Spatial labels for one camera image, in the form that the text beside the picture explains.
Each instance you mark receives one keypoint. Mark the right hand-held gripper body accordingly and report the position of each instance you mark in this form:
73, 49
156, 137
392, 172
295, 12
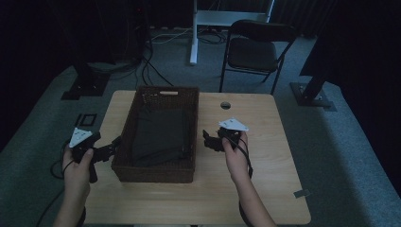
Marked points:
231, 132

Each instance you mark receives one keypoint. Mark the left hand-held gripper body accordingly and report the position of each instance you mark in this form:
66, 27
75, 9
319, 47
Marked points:
82, 146

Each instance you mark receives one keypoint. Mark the dark cloth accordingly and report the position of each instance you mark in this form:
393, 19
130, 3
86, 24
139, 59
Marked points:
160, 135

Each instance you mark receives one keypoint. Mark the brown woven basket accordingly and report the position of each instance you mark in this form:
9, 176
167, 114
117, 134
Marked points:
157, 175

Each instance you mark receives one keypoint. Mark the person's right hand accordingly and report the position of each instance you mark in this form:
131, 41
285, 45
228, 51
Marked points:
235, 160

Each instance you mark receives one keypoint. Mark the person's left hand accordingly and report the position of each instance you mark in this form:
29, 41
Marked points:
77, 176

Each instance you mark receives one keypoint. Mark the black folding chair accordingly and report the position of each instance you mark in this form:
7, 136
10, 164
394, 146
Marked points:
252, 53

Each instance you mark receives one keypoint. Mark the grey tape piece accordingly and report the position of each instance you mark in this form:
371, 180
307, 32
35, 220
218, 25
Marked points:
301, 193

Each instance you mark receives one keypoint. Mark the black stand with base plate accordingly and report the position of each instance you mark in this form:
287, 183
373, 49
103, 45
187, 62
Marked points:
310, 94
85, 85

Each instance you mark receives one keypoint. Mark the white desk frame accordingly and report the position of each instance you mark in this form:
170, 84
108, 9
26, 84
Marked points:
220, 17

